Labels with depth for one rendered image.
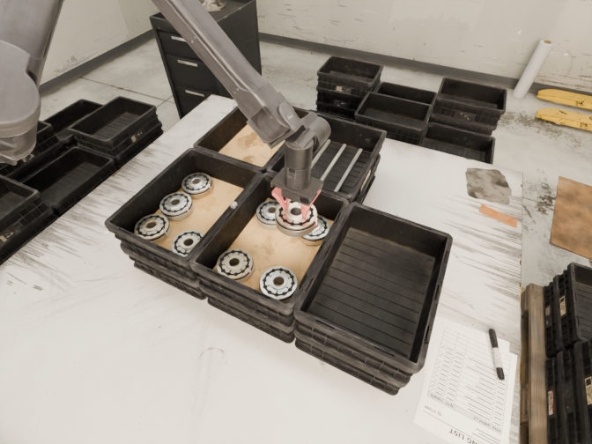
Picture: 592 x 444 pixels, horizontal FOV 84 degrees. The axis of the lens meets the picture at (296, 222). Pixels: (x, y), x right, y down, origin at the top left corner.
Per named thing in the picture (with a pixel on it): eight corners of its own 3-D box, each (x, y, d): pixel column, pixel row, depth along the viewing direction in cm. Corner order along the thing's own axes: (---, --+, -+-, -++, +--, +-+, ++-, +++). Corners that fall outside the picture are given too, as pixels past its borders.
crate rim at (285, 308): (290, 316, 77) (290, 312, 75) (188, 268, 86) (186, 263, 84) (350, 205, 100) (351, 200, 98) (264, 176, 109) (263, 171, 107)
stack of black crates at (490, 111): (477, 146, 244) (507, 88, 210) (474, 171, 226) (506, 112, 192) (423, 133, 255) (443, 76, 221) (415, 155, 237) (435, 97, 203)
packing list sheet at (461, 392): (514, 478, 74) (515, 478, 73) (410, 428, 80) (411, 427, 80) (517, 344, 93) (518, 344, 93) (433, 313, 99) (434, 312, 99)
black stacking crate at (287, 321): (291, 331, 84) (290, 312, 76) (197, 286, 93) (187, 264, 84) (345, 225, 107) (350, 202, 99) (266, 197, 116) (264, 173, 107)
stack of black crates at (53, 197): (86, 248, 184) (53, 206, 158) (49, 231, 192) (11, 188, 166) (136, 202, 207) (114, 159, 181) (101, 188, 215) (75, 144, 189)
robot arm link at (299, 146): (279, 139, 63) (306, 148, 61) (296, 122, 67) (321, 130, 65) (279, 167, 68) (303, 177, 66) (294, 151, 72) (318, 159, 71)
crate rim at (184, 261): (188, 268, 86) (185, 263, 84) (104, 229, 94) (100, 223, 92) (264, 176, 109) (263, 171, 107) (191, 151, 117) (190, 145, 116)
